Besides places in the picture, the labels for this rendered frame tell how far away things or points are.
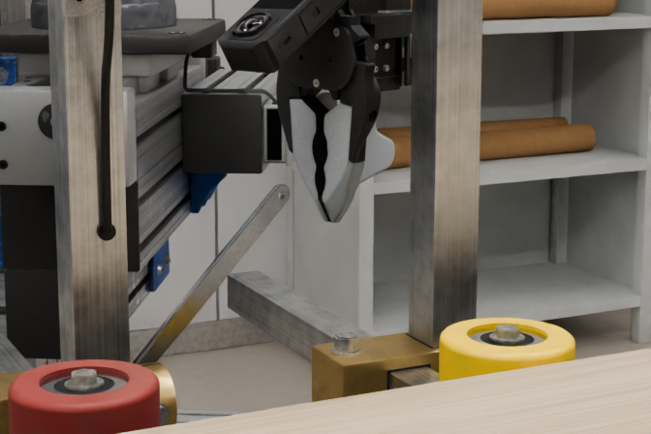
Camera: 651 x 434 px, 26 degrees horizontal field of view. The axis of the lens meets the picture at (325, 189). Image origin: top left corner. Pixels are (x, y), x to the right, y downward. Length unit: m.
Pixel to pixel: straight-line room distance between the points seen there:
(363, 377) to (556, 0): 2.80
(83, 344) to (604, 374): 0.31
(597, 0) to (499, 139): 0.44
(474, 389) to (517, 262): 3.47
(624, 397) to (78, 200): 0.34
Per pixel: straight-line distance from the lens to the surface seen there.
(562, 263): 4.28
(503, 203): 4.16
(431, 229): 0.96
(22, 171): 1.34
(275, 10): 0.95
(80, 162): 0.85
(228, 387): 3.56
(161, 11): 1.46
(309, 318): 1.08
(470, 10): 0.95
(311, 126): 1.01
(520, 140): 3.80
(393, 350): 0.97
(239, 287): 1.19
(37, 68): 1.44
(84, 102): 0.84
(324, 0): 0.96
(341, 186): 1.00
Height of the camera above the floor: 1.15
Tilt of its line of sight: 11 degrees down
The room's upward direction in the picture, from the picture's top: straight up
